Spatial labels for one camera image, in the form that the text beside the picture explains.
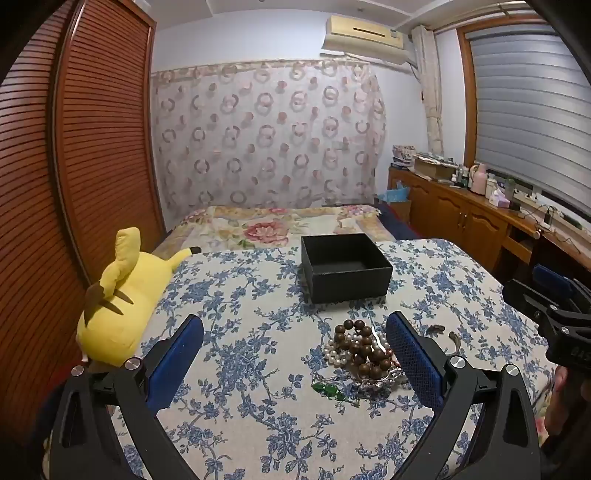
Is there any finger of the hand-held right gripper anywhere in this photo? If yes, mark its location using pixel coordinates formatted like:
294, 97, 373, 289
531, 264, 578, 301
502, 278, 557, 324

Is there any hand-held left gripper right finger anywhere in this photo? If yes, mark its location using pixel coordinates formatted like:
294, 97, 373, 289
385, 311, 544, 480

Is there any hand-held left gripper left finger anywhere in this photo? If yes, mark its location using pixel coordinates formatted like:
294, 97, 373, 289
44, 315, 204, 480

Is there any brown wooden bead bracelet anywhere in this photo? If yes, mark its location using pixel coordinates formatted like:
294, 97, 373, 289
333, 320, 394, 381

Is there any white pearl necklace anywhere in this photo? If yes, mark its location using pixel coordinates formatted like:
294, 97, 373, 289
322, 339, 360, 368

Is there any black cardboard box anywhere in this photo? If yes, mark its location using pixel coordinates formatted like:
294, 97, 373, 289
301, 233, 393, 304

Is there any yellow plush toy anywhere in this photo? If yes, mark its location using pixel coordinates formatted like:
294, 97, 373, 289
76, 227, 202, 370

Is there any blue floral tablecloth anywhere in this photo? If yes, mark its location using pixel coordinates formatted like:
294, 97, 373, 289
92, 237, 559, 480

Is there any wooden sideboard cabinet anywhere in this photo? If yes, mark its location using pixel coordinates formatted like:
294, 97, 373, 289
388, 166, 591, 289

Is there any pink thermos jug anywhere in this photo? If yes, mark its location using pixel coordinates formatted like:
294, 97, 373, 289
470, 162, 489, 195

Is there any dark blue bedding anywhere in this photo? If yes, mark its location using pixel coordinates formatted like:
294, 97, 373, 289
376, 203, 422, 241

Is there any floral bed blanket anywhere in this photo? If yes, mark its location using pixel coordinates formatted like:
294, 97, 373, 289
152, 203, 398, 259

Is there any blue plastic bag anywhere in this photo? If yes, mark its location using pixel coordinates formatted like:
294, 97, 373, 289
379, 182, 411, 204

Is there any grey window blind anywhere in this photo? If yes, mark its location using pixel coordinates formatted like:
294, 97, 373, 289
462, 23, 591, 209

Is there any wooden louvre wardrobe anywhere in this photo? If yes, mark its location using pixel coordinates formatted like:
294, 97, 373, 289
0, 0, 168, 444

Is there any white lace curtain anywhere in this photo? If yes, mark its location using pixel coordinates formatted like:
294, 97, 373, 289
411, 25, 445, 158

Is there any circle patterned curtain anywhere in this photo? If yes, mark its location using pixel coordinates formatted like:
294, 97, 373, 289
151, 59, 387, 223

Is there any power strip with cables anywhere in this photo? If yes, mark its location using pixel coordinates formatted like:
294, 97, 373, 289
517, 202, 583, 232

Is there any green bead string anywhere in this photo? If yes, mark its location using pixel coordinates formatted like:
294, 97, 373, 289
311, 381, 361, 407

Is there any wall air conditioner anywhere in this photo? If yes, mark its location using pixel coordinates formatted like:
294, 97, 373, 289
322, 15, 413, 71

